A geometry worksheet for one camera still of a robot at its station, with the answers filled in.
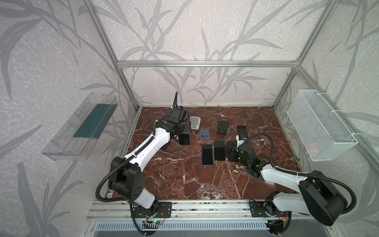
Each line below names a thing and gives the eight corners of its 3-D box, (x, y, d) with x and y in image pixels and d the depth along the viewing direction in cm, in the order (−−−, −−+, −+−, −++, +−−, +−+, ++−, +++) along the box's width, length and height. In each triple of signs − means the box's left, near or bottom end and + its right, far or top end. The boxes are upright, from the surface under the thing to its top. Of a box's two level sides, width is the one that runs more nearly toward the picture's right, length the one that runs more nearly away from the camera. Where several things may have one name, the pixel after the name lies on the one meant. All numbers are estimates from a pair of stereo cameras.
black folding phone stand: (217, 135, 106) (218, 128, 99) (217, 128, 110) (218, 121, 103) (227, 135, 106) (228, 128, 99) (226, 128, 110) (227, 121, 103)
